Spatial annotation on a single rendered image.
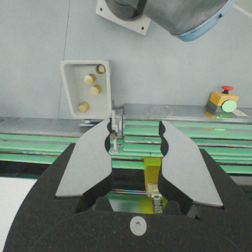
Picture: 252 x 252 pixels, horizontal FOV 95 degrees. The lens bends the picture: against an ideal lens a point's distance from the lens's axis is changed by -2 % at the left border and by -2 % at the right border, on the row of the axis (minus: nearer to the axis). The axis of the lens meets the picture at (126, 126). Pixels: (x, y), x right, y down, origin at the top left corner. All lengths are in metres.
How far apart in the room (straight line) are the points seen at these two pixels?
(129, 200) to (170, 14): 0.56
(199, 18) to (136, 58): 0.28
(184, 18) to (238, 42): 0.37
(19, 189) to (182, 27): 0.77
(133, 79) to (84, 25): 0.26
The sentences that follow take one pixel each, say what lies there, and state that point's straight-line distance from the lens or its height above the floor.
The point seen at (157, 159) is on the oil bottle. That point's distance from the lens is 0.47.
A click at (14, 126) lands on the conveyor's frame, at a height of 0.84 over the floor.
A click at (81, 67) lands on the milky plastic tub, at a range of 0.56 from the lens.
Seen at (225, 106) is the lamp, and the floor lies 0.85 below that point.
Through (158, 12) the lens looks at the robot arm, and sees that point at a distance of 0.32.
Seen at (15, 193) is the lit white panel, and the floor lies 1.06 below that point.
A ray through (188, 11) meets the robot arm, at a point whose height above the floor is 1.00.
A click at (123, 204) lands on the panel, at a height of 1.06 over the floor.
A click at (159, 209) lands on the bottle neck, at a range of 0.39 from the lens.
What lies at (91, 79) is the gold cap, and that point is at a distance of 0.51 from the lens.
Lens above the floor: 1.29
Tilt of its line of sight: 58 degrees down
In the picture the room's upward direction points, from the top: 174 degrees counter-clockwise
